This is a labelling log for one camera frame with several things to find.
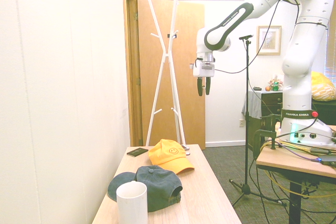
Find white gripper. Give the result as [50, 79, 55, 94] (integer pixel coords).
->
[193, 60, 216, 97]

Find yellow smiley baseball cap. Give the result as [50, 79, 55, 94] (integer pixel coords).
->
[148, 138, 195, 175]

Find dark blue denim cap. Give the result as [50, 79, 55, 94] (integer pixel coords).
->
[107, 165, 183, 213]

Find black tripod stand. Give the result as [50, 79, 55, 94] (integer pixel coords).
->
[228, 39, 287, 207]

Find white wooden coat rack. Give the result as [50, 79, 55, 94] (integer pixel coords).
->
[143, 0, 187, 147]

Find grey cloth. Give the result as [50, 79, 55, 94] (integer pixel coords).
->
[241, 90, 264, 119]

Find wooden door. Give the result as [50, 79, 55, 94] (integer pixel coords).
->
[136, 0, 206, 149]

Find dark wooden dresser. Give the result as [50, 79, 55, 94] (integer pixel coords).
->
[248, 90, 336, 154]

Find dried flower decoration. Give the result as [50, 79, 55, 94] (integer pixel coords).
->
[268, 74, 284, 88]

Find black metal clamp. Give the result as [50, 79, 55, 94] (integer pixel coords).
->
[253, 113, 282, 161]

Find black wallet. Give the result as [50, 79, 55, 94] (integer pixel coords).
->
[126, 147, 149, 157]

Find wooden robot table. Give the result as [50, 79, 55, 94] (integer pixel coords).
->
[256, 125, 336, 224]

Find yellow bag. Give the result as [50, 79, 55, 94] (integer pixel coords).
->
[310, 71, 336, 102]

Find window blinds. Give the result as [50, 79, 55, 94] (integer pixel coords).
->
[324, 19, 336, 78]

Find white ceramic mug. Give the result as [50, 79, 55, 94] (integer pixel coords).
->
[116, 181, 149, 224]

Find black electronics box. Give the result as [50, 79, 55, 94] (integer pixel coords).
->
[319, 155, 336, 167]

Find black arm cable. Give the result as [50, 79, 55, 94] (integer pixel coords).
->
[214, 0, 329, 74]

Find wooden door frame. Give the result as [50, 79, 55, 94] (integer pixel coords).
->
[122, 0, 144, 147]

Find framed wall picture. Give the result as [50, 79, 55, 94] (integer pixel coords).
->
[256, 25, 282, 56]

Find purple cable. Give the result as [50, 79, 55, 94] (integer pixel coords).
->
[275, 142, 322, 162]

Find yellow cable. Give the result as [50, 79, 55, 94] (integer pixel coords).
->
[259, 140, 336, 200]

